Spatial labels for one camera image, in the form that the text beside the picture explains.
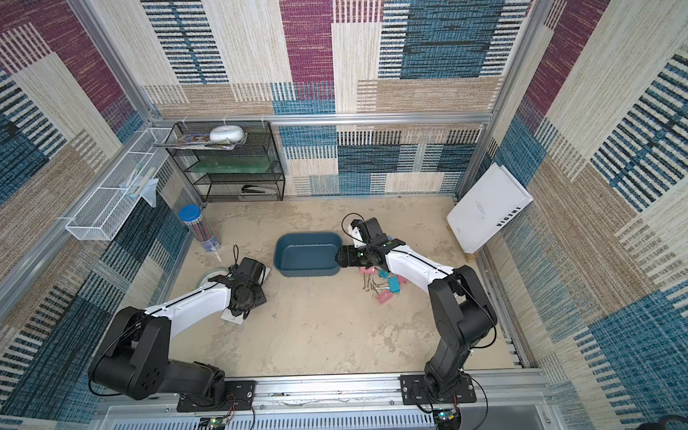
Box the pink binder clip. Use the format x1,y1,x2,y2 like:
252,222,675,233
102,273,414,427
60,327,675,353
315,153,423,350
372,290,394,305

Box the teal plastic storage box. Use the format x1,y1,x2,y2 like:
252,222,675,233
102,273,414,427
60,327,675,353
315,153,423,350
273,232,342,278

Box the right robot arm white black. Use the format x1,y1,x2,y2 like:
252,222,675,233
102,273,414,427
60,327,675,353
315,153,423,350
336,218,497,401

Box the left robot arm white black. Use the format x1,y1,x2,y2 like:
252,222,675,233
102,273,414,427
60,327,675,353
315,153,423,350
88,257,270,407

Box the teal binder clip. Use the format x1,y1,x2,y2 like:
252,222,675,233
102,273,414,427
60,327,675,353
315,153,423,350
387,277,401,294

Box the white binder folder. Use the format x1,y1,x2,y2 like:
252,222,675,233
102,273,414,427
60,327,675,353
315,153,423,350
446,163,533,254

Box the white packaged item flat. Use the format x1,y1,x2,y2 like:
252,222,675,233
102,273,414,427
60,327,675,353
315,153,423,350
220,265,271,325

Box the green round clock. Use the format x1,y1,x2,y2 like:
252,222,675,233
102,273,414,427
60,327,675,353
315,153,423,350
197,269,229,290

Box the clear tube of coloured pencils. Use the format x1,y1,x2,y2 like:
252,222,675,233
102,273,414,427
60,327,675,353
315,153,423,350
178,204,220,253

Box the black stapler on shelf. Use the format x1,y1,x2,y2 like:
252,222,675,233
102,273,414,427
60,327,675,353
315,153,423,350
241,185,278,195

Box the green tray on shelf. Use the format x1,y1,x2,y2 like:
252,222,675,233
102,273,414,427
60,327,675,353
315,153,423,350
186,156,277,174

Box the black mesh shelf rack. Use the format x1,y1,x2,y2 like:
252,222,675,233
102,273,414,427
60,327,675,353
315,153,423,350
157,120,286,204

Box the magazine on shelf top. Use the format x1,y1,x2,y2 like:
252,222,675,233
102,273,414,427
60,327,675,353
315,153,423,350
153,134,238,151

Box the white round device on shelf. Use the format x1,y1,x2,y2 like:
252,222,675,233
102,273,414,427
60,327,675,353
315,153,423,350
209,125,245,144

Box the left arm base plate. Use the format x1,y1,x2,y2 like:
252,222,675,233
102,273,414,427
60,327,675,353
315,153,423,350
177,379,256,413

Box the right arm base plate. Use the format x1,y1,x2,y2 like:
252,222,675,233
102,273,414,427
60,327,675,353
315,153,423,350
399,374,477,406

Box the white wire wall basket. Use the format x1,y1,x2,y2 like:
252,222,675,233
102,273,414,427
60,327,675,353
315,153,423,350
66,127,169,241

